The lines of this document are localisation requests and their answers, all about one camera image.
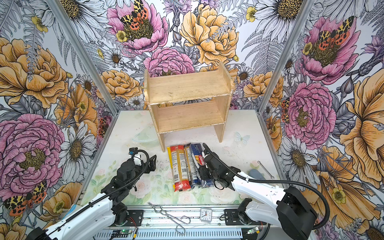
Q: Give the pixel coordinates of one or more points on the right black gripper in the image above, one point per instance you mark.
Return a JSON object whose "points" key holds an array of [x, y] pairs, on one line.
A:
{"points": [[202, 173]]}

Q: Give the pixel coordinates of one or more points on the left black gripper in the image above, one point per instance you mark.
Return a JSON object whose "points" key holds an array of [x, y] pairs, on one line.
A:
{"points": [[152, 165]]}

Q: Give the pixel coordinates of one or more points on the blue Barilla spaghetti box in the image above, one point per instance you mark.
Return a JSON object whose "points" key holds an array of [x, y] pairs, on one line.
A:
{"points": [[196, 153]]}

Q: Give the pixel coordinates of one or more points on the red spaghetti bag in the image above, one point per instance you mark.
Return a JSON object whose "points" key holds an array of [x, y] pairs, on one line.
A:
{"points": [[181, 172]]}

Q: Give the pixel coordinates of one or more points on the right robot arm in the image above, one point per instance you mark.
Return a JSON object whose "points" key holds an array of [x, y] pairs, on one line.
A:
{"points": [[268, 203]]}

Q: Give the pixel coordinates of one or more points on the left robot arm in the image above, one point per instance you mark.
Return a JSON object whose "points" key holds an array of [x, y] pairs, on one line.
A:
{"points": [[106, 209]]}

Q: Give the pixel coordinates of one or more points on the wooden two-tier shelf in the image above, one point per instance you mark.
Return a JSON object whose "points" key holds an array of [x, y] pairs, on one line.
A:
{"points": [[189, 101]]}

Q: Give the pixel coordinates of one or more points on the yellow Pastatime spaghetti bag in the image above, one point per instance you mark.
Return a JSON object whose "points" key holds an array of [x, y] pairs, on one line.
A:
{"points": [[171, 165]]}

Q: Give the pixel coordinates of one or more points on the small white clock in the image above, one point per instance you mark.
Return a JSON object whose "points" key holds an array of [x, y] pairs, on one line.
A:
{"points": [[206, 215]]}

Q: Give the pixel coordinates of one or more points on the metal tongs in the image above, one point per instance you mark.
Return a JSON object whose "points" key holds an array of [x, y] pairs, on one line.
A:
{"points": [[179, 221]]}

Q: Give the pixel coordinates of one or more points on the grey handled tool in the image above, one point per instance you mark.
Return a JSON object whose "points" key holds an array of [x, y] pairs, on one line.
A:
{"points": [[260, 172]]}

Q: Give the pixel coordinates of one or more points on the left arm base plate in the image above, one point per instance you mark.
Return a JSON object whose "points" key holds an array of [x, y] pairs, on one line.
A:
{"points": [[129, 218]]}

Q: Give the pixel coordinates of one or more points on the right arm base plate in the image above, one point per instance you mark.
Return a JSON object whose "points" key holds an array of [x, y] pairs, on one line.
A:
{"points": [[233, 218]]}

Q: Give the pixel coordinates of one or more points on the aluminium front rail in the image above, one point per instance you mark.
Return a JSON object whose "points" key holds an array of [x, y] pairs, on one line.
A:
{"points": [[156, 222]]}

